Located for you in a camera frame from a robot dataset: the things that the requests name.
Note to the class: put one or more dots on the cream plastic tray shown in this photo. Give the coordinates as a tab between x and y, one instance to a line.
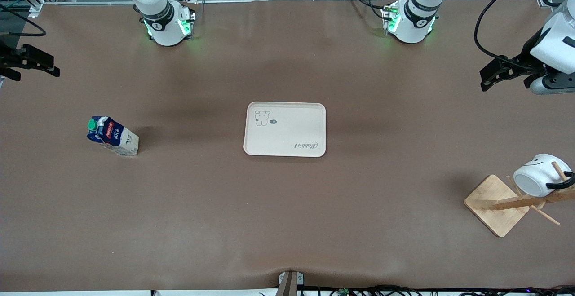
292	130

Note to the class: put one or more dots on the blue white milk carton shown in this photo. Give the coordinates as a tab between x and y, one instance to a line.
114	136

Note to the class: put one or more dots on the metal table edge clamp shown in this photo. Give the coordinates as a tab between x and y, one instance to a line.
290	282

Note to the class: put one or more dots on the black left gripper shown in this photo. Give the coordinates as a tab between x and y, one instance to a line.
526	58

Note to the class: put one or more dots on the wooden cup rack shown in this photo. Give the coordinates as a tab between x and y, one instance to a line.
494	206

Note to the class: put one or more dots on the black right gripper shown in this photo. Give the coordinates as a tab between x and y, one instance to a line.
10	57

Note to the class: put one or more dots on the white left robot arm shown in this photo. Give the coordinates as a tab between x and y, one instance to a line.
411	24

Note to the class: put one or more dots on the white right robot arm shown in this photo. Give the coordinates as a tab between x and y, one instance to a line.
157	26

